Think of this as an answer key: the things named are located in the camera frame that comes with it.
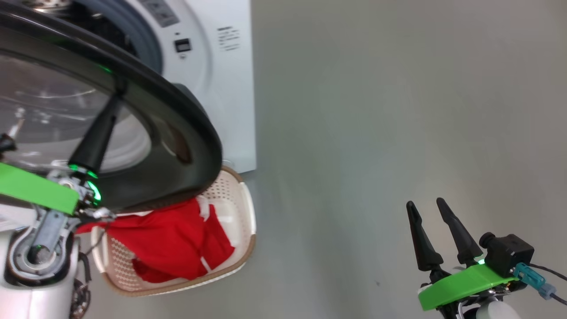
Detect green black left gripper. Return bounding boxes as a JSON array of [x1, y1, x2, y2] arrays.
[[0, 82, 127, 223]]

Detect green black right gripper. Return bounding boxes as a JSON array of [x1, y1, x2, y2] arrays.
[[406, 197, 518, 319]]

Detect dark round washing machine door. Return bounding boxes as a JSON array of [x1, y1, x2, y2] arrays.
[[0, 6, 223, 213]]

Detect red and white garment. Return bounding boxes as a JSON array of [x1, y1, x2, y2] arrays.
[[76, 196, 236, 284]]

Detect grey rubber door gasket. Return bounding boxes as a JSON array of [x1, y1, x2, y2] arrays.
[[79, 0, 163, 74]]

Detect white washing machine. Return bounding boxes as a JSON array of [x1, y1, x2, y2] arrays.
[[22, 0, 257, 175]]

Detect cream laundry basket brown rim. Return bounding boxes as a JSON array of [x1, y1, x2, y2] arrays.
[[90, 165, 258, 297]]

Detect grey warning sticker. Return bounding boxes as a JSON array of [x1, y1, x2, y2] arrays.
[[138, 0, 180, 28]]

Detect steel perforated drum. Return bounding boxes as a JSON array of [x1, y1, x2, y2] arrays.
[[21, 0, 72, 12]]

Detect teal right camera connector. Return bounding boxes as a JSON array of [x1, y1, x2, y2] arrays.
[[513, 262, 557, 300]]

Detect black right camera cable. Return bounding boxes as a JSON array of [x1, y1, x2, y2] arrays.
[[529, 263, 567, 306]]

